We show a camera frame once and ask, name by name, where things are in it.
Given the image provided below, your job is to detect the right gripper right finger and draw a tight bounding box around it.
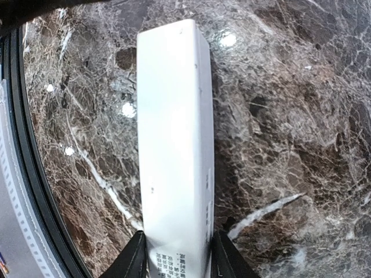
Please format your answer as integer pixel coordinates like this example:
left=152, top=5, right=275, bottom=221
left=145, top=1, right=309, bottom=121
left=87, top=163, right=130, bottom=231
left=210, top=230, right=260, bottom=278

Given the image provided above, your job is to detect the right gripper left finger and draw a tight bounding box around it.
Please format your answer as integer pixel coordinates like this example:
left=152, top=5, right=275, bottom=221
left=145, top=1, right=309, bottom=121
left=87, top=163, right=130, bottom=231
left=100, top=231, right=147, bottom=278

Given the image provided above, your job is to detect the white remote control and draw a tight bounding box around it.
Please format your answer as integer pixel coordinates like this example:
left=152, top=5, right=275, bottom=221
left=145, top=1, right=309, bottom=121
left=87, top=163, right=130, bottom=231
left=137, top=19, right=214, bottom=277

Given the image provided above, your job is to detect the grey slotted cable duct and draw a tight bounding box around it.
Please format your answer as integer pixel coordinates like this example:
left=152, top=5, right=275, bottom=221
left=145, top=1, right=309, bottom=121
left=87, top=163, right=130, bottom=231
left=1, top=80, right=65, bottom=277

